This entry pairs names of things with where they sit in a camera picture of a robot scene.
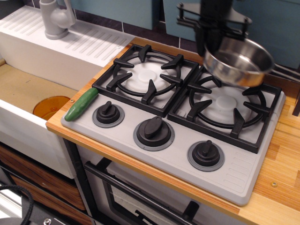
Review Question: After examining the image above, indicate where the black right burner grate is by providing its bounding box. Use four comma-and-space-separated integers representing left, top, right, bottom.
168, 67, 285, 153

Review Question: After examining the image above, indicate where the black middle stove knob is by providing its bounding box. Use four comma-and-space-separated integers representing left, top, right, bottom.
133, 116, 175, 151

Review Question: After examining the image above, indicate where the black stove knob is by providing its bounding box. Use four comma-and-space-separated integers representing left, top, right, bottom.
133, 116, 175, 151
92, 101, 125, 128
187, 140, 225, 172

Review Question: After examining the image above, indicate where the stainless steel pan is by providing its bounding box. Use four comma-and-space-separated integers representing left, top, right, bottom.
203, 37, 275, 87

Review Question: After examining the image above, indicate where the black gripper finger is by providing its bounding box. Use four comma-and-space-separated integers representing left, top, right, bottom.
206, 28, 224, 54
195, 24, 207, 56

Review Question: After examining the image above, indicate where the grey toy stove top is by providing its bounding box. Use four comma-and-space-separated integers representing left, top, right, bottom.
61, 45, 285, 205

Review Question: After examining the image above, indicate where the black right stove knob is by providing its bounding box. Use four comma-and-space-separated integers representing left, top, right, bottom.
187, 140, 225, 172

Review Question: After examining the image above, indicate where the grey toy faucet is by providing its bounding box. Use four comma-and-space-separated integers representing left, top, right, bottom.
39, 0, 76, 40

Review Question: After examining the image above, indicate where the black burner grate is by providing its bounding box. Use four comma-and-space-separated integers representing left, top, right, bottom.
92, 45, 200, 117
168, 67, 285, 153

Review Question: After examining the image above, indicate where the black braided cable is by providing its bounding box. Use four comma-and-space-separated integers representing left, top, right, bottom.
0, 184, 35, 225

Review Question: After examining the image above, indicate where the black left stove knob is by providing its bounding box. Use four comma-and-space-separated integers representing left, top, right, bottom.
92, 101, 125, 128

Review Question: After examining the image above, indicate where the black oven door handle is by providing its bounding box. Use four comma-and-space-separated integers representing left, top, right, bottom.
84, 158, 199, 225

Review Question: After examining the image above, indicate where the orange plastic bowl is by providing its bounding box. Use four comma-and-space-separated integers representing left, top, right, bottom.
33, 96, 70, 120

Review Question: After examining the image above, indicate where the white toy sink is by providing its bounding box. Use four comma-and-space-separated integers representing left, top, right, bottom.
0, 6, 133, 179

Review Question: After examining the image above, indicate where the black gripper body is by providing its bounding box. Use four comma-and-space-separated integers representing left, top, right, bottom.
177, 0, 252, 39

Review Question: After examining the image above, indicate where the black left burner grate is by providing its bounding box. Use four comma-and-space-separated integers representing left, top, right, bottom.
92, 45, 200, 117

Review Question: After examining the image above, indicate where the green toy pickle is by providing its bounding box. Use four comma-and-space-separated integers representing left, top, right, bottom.
64, 88, 98, 122

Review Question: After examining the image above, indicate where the toy oven door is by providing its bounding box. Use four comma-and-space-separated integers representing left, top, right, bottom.
78, 146, 241, 225

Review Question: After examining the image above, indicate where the wooden drawer front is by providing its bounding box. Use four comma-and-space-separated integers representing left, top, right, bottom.
0, 143, 92, 225

